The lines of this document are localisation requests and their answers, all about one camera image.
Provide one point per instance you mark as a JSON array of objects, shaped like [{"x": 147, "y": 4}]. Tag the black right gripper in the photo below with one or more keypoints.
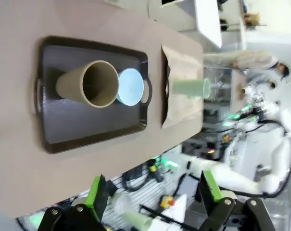
[{"x": 257, "y": 111}]

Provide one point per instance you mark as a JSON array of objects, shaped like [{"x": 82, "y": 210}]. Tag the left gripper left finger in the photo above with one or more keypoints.
[{"x": 93, "y": 195}]

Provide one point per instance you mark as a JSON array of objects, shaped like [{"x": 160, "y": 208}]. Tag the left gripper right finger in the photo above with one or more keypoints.
[{"x": 212, "y": 190}]

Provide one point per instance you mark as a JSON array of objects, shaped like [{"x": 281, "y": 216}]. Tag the tall pale green cup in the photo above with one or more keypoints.
[{"x": 188, "y": 87}]

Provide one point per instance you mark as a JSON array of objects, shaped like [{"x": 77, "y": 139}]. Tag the beige cloth mat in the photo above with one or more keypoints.
[{"x": 183, "y": 65}]

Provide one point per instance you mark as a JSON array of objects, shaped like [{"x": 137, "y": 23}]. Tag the tall brown cup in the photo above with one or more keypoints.
[{"x": 68, "y": 86}]

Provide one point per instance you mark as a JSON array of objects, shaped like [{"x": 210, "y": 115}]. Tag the light blue bowl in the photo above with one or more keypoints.
[{"x": 132, "y": 89}]

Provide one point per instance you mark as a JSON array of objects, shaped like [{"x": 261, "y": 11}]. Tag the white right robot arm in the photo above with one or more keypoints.
[{"x": 241, "y": 179}]

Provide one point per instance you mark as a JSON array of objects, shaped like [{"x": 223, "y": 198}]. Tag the dark brown serving tray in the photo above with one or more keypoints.
[{"x": 70, "y": 125}]

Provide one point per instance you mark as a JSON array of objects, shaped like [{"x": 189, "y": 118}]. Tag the clear plastic cup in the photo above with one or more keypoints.
[{"x": 122, "y": 204}]

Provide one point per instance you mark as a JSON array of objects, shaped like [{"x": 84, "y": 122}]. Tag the yellow red emergency stop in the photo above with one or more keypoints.
[{"x": 166, "y": 201}]

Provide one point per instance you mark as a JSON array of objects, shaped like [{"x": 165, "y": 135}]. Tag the pale green spare cup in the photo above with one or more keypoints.
[{"x": 138, "y": 220}]

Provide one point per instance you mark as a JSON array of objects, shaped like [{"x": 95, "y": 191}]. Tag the person in yellow shirt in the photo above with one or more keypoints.
[{"x": 253, "y": 60}]

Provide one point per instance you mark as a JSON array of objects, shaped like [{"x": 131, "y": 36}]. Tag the brown cardboard box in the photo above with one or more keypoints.
[{"x": 251, "y": 18}]

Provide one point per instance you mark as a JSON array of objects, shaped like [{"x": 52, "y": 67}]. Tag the white background table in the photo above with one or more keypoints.
[{"x": 207, "y": 19}]

